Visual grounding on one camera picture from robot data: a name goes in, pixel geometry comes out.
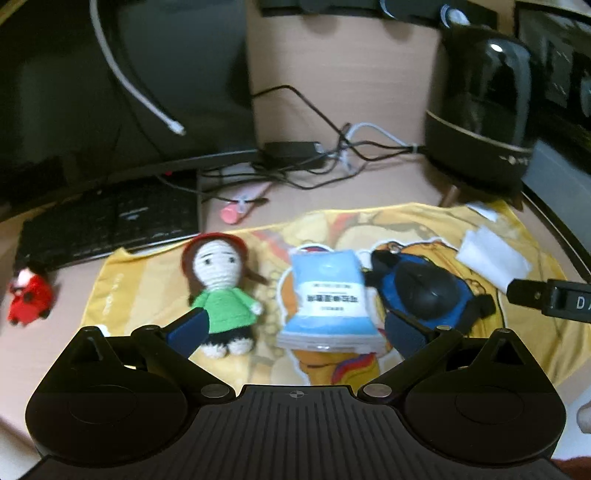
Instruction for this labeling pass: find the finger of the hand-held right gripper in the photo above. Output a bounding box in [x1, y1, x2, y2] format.
[506, 278, 552, 306]

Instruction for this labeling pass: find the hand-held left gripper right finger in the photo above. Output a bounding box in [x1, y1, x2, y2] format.
[360, 310, 550, 400]

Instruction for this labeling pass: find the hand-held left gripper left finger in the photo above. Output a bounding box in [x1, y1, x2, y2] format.
[48, 307, 234, 400]

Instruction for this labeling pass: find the crochet doll green sweater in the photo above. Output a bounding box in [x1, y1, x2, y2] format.
[181, 233, 271, 360]

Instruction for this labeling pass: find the blue black small pouch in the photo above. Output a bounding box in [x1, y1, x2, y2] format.
[365, 242, 498, 361]

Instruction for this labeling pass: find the blue white wipes packet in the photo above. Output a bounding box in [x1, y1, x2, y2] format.
[276, 247, 384, 354]

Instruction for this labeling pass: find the white folded tissue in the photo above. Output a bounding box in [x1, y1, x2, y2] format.
[456, 226, 532, 291]

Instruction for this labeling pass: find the yellow printed cloth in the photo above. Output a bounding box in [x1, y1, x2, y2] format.
[81, 200, 573, 387]

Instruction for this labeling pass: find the dark edged grey device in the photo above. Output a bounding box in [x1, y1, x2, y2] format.
[515, 0, 591, 278]

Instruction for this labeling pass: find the pink tube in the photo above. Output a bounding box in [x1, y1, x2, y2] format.
[221, 182, 273, 226]

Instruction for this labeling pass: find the black keyboard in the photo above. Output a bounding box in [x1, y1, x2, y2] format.
[14, 178, 202, 273]

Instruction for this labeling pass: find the red crochet toy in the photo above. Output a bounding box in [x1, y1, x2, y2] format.
[8, 263, 56, 326]

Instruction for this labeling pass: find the black humidifier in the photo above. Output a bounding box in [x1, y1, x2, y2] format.
[424, 4, 536, 208]

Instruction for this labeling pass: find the black power adapter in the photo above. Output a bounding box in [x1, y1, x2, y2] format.
[263, 141, 327, 171]

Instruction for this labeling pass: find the black monitor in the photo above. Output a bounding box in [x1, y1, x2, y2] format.
[0, 0, 259, 204]

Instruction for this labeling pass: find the black cable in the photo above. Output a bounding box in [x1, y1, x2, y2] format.
[323, 138, 428, 163]
[252, 85, 352, 140]
[202, 162, 352, 192]

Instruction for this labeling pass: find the white cable with plug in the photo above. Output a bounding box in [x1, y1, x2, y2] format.
[90, 0, 187, 137]

